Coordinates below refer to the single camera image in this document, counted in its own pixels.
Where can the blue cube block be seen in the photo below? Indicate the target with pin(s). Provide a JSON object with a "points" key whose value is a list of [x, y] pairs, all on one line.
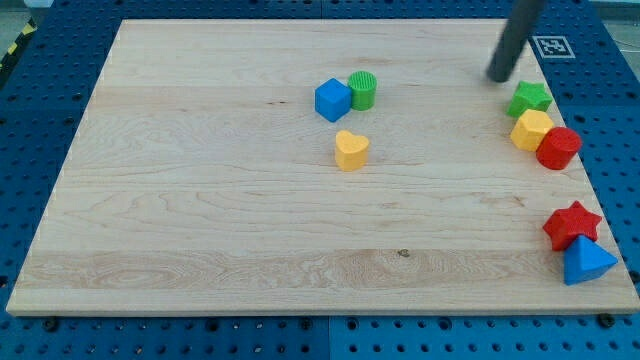
{"points": [[332, 100]]}

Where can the yellow hexagon block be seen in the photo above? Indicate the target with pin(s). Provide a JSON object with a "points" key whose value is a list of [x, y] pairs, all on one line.
{"points": [[530, 129]]}

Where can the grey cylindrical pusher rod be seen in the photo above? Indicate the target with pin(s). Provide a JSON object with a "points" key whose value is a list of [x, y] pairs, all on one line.
{"points": [[519, 26]]}

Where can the green star block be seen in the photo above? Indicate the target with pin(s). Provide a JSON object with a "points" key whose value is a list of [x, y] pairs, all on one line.
{"points": [[528, 96]]}

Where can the green cylinder block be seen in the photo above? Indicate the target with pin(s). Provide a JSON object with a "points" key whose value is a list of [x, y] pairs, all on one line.
{"points": [[363, 85]]}

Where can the white fiducial marker tag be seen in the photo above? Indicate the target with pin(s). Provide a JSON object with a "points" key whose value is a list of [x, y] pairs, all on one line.
{"points": [[553, 47]]}

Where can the yellow heart block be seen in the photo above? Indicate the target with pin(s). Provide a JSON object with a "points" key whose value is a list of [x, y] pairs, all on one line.
{"points": [[351, 151]]}

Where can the light wooden board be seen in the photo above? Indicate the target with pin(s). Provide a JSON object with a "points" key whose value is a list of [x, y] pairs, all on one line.
{"points": [[202, 182]]}

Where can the red star block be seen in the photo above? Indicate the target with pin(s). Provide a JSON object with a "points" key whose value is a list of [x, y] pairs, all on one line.
{"points": [[565, 225]]}

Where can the red cylinder block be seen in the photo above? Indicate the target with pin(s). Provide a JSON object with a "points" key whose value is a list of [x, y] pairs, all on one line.
{"points": [[558, 148]]}

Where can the blue triangle block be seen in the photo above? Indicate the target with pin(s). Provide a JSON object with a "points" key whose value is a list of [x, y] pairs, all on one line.
{"points": [[585, 260]]}

